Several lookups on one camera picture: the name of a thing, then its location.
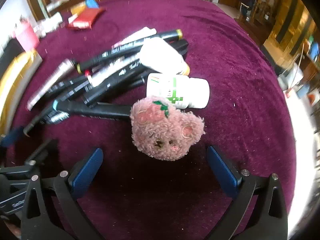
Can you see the yellow tape roll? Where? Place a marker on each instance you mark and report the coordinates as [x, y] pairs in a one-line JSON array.
[[78, 8]]

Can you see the pink knitted cup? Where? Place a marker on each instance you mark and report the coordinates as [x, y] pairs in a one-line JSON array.
[[25, 37]]

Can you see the white bottle orange cap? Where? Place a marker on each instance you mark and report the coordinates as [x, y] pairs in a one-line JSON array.
[[160, 57]]

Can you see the wooden stair railing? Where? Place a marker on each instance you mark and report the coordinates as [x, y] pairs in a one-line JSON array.
[[267, 5]]

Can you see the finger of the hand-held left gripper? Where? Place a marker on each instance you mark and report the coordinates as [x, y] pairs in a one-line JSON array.
[[42, 151], [13, 135]]

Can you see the red-tipped black marker pen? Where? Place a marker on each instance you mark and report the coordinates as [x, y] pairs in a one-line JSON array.
[[105, 77]]

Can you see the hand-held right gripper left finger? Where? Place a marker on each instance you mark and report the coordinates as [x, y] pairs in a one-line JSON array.
[[86, 172]]

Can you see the small blue container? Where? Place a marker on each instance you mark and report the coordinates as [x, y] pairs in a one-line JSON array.
[[91, 3]]

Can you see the white bottle green label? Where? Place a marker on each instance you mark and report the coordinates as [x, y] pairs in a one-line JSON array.
[[192, 92]]

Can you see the white marker pen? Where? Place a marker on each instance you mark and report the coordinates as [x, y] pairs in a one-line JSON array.
[[140, 33]]

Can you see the small white box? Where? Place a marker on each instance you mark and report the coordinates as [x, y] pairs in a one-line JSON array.
[[72, 18]]

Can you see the silver squeeze tube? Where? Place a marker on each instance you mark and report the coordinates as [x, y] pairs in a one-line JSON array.
[[50, 82]]

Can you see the purple velvet tablecloth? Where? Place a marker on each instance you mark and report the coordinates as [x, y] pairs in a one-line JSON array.
[[225, 55]]

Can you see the slim black marker pen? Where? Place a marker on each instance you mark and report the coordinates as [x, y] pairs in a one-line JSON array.
[[53, 117]]

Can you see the blue-tipped black marker pen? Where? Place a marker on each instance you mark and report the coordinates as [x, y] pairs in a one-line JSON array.
[[100, 111]]

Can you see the thick black marker pen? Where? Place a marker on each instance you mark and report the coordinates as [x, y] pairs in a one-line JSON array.
[[112, 90]]

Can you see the white plush toy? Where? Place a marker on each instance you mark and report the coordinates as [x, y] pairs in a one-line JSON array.
[[50, 23]]

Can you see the yellow-rimmed white tray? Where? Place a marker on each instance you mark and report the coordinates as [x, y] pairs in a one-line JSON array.
[[15, 80]]

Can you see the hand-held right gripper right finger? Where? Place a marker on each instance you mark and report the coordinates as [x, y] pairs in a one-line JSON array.
[[223, 172]]

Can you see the red foil packet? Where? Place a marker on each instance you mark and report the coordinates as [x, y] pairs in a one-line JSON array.
[[86, 17]]

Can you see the yellow-capped black marker pen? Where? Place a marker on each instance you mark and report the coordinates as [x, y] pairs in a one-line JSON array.
[[130, 47]]

